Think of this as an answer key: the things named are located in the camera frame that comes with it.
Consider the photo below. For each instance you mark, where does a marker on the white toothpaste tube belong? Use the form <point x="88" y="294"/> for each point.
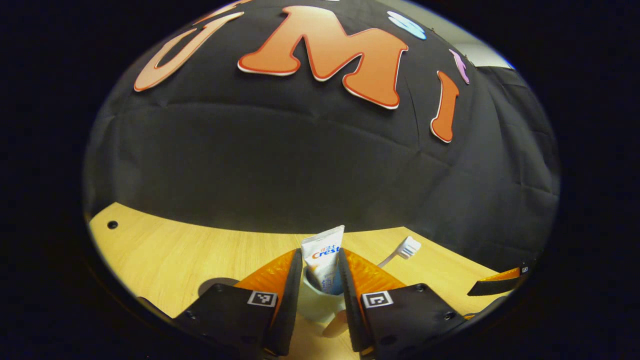
<point x="324" y="255"/>

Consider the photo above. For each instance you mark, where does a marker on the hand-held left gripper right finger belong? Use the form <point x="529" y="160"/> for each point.
<point x="350" y="310"/>

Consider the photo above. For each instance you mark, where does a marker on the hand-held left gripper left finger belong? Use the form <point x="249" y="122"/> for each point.
<point x="290" y="305"/>

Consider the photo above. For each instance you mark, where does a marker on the wooden desktop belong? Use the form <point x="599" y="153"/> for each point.
<point x="165" y="255"/>

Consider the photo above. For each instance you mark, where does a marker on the light blue cup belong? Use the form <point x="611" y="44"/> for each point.
<point x="317" y="307"/>

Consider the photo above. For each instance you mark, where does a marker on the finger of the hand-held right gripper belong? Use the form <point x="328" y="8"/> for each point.
<point x="487" y="307"/>
<point x="495" y="287"/>

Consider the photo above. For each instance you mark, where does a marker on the white toothbrush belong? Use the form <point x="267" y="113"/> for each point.
<point x="409" y="247"/>

